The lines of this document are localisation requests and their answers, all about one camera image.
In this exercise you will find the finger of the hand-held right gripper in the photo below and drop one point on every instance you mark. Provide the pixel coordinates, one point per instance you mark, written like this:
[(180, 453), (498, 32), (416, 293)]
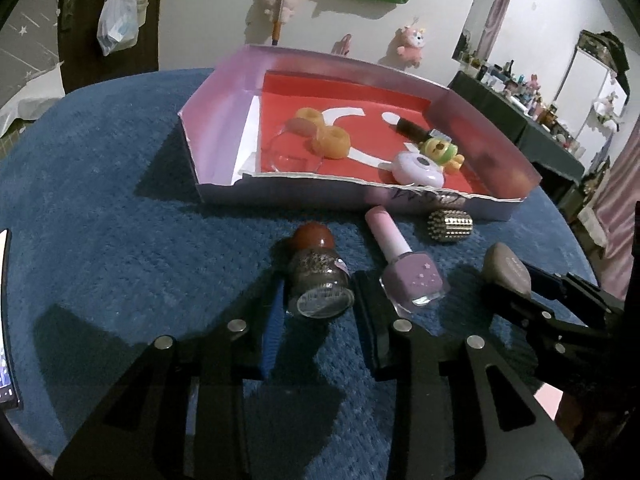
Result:
[(545, 280), (515, 305)]

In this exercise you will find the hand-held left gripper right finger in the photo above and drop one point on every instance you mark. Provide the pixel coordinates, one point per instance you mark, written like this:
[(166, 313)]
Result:
[(372, 332)]

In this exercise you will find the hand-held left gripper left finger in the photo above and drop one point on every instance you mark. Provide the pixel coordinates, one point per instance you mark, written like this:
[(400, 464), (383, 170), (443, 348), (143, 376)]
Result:
[(272, 330)]

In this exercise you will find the brown compact case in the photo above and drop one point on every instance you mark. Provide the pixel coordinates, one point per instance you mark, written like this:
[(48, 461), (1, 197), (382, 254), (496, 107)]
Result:
[(507, 267)]

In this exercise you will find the glitter bottle brown round cap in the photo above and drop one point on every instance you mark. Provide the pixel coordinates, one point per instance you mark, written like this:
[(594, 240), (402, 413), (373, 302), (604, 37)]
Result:
[(317, 275)]

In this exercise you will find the pink nail polish bottle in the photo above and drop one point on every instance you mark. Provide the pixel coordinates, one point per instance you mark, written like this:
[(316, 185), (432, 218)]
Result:
[(407, 270)]

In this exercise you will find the green bear toy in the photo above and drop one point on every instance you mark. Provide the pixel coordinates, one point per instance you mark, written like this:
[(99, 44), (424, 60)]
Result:
[(440, 152)]

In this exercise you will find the white round device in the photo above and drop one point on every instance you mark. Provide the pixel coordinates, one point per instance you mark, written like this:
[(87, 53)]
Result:
[(417, 170)]

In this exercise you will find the clear glass cup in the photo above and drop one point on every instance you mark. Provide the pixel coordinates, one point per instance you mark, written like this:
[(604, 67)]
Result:
[(292, 152)]

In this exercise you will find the pink cardboard box red inside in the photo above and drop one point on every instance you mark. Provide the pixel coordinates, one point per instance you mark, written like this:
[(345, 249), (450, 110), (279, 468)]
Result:
[(350, 125)]

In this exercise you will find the gold studded cylinder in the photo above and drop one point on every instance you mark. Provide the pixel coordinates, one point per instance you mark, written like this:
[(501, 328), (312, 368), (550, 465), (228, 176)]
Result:
[(450, 226)]

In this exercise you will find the pink curtain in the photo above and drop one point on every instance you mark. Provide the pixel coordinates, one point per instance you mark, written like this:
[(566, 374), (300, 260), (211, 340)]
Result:
[(620, 200)]

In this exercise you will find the dark cloth side table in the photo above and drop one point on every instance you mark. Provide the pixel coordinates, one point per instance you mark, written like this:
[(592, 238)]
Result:
[(525, 125)]

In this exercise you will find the blue textured blanket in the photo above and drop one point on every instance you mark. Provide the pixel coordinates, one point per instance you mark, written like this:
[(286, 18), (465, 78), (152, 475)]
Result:
[(125, 240)]

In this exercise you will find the row of small bottles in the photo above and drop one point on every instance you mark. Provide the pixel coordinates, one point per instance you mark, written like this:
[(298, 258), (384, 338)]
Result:
[(525, 90)]

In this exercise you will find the dark brown bottle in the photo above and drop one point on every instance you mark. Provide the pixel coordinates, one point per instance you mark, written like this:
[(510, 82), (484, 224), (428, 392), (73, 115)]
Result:
[(412, 129)]

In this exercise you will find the black bag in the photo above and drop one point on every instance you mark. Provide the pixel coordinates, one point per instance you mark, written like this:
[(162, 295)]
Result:
[(605, 45)]

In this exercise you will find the smartphone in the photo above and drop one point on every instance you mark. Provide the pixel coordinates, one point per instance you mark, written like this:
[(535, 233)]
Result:
[(9, 320)]

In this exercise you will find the pink bear plush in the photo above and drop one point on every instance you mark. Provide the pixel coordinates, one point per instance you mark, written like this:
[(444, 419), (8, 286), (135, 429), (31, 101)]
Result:
[(412, 42)]

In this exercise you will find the tiny pink plush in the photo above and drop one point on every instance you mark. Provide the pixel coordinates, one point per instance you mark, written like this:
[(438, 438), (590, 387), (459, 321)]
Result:
[(343, 42)]

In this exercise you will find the pale pink pig plush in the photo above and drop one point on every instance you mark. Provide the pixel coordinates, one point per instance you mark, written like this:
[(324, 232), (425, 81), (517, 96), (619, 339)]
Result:
[(280, 0)]

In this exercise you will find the hanging plastic bag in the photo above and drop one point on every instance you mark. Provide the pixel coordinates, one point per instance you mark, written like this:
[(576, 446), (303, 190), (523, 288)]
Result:
[(117, 22)]

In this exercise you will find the wall mirror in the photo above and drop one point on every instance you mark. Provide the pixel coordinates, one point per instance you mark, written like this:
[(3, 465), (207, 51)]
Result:
[(487, 10)]

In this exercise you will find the dark wooden post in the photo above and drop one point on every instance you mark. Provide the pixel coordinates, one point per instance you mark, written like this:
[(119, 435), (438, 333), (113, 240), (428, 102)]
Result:
[(85, 25)]

